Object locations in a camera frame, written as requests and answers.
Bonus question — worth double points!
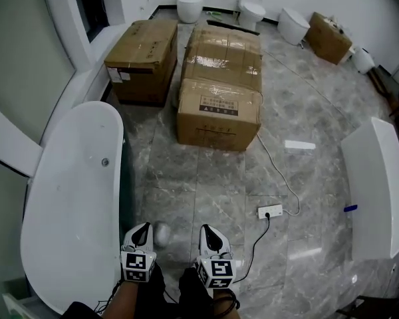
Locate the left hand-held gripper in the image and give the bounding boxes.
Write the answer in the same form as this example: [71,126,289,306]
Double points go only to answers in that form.
[120,222,157,284]

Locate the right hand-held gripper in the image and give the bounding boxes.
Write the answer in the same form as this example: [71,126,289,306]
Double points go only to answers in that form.
[195,223,237,290]

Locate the white fluffy cleaning cloth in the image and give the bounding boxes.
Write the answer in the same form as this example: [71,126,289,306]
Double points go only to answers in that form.
[152,221,172,247]

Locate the white oval bathtub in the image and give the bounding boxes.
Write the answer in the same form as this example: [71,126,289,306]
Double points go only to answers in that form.
[19,100,126,316]

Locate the person's right forearm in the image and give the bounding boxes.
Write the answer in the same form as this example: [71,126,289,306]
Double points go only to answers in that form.
[212,287,241,319]

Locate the person's left forearm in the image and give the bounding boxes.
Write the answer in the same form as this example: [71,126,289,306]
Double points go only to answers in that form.
[101,279,141,319]

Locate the black trousers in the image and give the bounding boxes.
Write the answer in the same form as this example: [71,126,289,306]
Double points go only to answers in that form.
[146,264,217,319]

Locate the dark wrist bangle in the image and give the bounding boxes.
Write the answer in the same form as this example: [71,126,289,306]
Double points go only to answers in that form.
[212,289,241,312]

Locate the white power strip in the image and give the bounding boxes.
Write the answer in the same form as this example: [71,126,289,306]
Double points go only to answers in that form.
[257,203,283,219]

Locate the cardboard box with black label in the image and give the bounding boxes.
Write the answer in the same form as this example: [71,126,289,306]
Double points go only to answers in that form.
[176,78,264,152]

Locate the white side table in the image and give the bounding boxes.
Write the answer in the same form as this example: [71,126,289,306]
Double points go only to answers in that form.
[0,290,54,319]

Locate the wide beige roller blind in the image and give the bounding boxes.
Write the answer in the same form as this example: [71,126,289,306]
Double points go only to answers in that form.
[0,153,33,298]

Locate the white rectangular tub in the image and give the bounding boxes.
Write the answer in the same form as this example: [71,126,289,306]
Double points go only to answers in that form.
[340,116,399,261]

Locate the cardboard box with white labels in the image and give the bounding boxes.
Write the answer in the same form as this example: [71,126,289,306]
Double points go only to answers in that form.
[103,19,179,108]

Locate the tape-wrapped cardboard box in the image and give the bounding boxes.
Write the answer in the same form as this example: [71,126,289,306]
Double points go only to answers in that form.
[181,25,264,94]

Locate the narrow beige roller blind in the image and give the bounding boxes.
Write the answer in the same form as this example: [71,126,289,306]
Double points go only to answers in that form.
[0,0,78,144]

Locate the dark window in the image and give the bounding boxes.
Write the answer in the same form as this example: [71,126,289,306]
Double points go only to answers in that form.
[86,0,110,43]

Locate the white tankless toilet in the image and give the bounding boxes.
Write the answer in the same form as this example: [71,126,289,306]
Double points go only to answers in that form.
[277,7,311,46]

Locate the small cardboard box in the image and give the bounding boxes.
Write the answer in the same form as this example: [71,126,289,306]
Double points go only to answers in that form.
[306,11,353,65]

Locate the brown wooden steps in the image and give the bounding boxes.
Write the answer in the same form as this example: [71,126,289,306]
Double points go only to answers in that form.
[367,64,397,96]

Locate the white toilet with tank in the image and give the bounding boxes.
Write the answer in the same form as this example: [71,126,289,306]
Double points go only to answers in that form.
[237,0,266,31]

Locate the small white toilet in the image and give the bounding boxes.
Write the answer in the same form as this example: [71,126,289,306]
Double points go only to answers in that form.
[354,47,376,75]

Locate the round white toilet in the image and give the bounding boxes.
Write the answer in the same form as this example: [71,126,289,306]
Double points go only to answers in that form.
[176,0,204,25]

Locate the black plugged cable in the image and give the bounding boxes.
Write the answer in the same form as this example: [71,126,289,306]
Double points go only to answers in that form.
[234,213,271,284]

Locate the thin black cable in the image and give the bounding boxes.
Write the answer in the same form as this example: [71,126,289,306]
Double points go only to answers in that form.
[94,277,121,315]

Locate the white power cable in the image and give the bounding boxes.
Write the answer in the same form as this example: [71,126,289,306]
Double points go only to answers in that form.
[255,91,301,217]

